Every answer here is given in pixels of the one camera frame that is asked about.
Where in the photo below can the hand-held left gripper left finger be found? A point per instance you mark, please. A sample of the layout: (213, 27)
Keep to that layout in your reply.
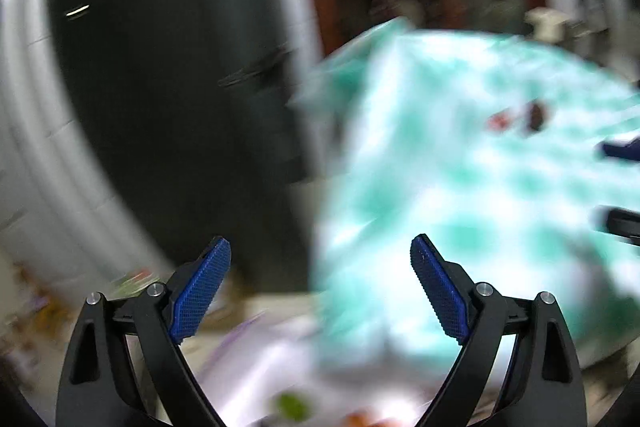
(202, 292)

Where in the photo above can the large red cherry tomato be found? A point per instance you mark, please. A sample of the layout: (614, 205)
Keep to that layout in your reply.
(501, 121)

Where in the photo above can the green blurred item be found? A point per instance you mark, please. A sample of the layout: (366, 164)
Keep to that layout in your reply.
(293, 408)

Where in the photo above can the dark water chestnut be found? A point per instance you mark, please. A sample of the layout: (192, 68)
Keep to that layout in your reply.
(536, 115)

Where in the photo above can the dark tall cabinet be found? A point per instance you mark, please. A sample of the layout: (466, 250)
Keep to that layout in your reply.
(175, 82)

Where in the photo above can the white box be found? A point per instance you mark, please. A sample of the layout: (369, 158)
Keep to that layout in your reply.
(547, 23)

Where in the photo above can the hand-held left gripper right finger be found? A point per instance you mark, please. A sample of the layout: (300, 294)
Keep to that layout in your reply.
(442, 293)

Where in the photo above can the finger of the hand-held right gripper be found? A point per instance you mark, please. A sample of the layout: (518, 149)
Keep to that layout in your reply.
(620, 150)
(622, 224)

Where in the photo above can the green white checked tablecloth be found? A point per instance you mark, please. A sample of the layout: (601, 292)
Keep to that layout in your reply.
(475, 207)

